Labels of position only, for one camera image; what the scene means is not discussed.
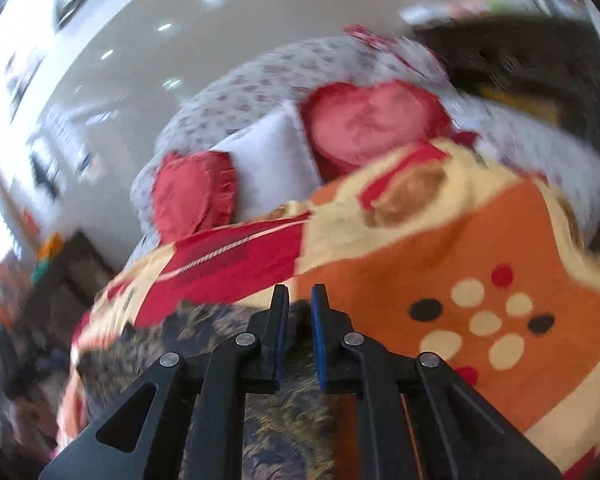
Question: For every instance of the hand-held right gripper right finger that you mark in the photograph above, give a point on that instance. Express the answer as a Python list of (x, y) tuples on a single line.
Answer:
[(320, 340)]

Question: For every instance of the green packet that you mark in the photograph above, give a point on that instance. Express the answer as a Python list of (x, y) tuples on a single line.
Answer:
[(40, 271)]

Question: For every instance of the floral quilt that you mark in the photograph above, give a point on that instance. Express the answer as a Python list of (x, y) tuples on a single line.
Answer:
[(260, 80)]

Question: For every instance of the red heart pillow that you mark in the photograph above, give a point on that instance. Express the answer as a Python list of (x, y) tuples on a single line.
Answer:
[(370, 125), (190, 195)]

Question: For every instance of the orange bag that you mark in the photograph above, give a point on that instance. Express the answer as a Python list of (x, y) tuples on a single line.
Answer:
[(50, 246)]

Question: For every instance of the dark wooden table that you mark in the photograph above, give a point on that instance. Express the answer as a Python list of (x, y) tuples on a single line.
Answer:
[(75, 270)]

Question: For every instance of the white pillow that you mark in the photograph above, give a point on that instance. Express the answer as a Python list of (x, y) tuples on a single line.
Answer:
[(275, 165)]

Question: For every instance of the dark hanging cloth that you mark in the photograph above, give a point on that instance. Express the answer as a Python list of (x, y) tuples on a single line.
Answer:
[(47, 175)]

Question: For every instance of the printed blanket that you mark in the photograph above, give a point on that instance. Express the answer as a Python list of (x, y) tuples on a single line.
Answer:
[(430, 240)]

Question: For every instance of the dark carved wooden headboard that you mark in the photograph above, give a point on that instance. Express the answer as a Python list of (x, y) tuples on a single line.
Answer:
[(505, 60)]

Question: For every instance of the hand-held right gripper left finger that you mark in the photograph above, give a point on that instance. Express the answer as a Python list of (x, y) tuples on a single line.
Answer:
[(275, 330)]

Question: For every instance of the blue floral patterned shirt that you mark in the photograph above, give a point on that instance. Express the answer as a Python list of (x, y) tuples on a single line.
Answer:
[(290, 435)]

